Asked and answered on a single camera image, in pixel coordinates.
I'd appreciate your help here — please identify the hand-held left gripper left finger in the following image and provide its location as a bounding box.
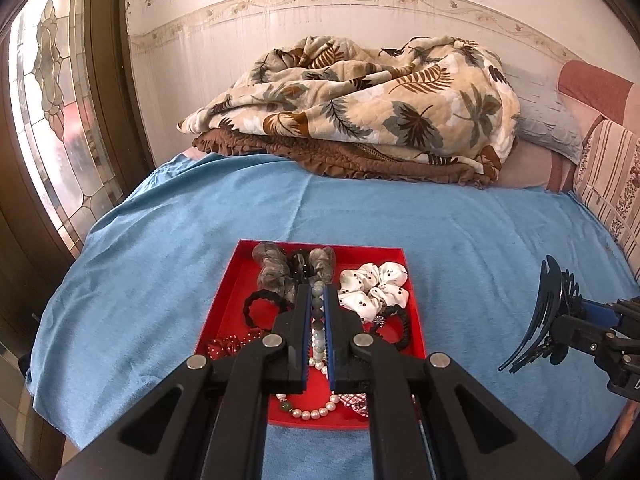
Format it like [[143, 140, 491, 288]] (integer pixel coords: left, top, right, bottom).
[[55, 284, 311, 480]]

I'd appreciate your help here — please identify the grey pillow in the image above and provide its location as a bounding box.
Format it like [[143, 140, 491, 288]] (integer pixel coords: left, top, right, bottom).
[[502, 62, 586, 166]]

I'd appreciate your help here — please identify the white dotted scrunchie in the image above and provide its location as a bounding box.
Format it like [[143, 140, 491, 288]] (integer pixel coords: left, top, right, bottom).
[[337, 261, 410, 324]]

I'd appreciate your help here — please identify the red dotted scrunchie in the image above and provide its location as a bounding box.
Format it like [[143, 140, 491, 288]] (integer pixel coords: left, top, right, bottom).
[[207, 327, 274, 361]]

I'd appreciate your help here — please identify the striped floral pillow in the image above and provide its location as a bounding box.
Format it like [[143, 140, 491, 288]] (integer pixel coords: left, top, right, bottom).
[[572, 118, 640, 282]]

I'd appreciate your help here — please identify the blue bed sheet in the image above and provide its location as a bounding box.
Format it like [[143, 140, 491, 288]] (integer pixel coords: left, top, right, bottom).
[[25, 152, 640, 467]]

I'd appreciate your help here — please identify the person's right forearm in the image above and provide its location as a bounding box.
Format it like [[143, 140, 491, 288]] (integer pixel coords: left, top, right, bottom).
[[606, 394, 640, 467]]

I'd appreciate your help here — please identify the grey sheer scrunchie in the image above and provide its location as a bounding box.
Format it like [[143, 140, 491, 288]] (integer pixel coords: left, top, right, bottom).
[[252, 241, 337, 307]]

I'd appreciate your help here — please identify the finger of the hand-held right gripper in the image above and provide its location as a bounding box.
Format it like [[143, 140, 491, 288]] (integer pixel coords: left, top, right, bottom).
[[575, 298, 640, 330], [549, 312, 619, 363]]

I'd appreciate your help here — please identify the grey-green bead bracelet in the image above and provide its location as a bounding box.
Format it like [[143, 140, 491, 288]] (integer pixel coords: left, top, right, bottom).
[[309, 280, 328, 360]]

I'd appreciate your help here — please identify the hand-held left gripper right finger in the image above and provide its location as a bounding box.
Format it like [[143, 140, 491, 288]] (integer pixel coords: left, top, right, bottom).
[[322, 284, 582, 480]]

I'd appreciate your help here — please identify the black hair claw clip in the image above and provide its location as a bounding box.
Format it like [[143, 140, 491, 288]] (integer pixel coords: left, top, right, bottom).
[[497, 254, 584, 374]]

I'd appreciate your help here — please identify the red tray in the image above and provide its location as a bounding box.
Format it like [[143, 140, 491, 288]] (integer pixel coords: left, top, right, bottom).
[[193, 238, 429, 430]]

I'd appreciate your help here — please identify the leaf-print blanket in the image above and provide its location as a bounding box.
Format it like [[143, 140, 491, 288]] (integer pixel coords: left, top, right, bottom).
[[177, 34, 521, 191]]

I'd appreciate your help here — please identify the brown ruffled blanket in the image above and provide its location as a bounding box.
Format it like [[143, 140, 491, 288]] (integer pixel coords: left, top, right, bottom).
[[192, 127, 501, 191]]

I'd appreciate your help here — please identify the pearl bracelet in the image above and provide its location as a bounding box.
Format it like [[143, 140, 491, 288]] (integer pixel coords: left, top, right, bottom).
[[275, 353, 342, 421]]

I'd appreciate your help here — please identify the dark wooden door frame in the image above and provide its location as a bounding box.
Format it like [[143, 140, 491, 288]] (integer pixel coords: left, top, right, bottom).
[[82, 0, 156, 197]]

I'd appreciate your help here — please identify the pink cushion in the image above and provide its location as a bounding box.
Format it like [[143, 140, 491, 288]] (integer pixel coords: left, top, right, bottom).
[[557, 60, 637, 127]]

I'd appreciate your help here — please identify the stained-glass door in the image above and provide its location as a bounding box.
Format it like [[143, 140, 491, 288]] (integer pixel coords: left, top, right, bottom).
[[7, 0, 126, 252]]

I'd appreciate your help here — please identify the red plaid scrunchie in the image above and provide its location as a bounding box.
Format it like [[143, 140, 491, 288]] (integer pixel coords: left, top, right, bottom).
[[339, 393, 371, 419]]

